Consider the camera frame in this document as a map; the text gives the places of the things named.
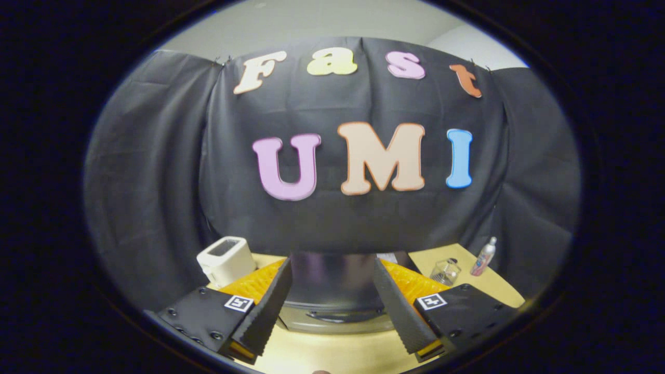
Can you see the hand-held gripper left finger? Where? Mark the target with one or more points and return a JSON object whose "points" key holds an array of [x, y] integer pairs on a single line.
{"points": [[267, 311]]}

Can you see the black backdrop cloth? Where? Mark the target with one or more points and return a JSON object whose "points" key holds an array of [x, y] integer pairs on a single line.
{"points": [[332, 223]]}

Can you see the white pink spray bottle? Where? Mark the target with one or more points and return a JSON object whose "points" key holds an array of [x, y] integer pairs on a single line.
{"points": [[483, 259]]}

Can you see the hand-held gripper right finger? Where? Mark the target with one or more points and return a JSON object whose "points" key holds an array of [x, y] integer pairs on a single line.
{"points": [[397, 311]]}

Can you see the white pop-up toaster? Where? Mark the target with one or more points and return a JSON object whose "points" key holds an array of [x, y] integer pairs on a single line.
{"points": [[226, 259]]}

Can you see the black toaster oven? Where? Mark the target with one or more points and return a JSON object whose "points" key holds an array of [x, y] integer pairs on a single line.
{"points": [[332, 291]]}

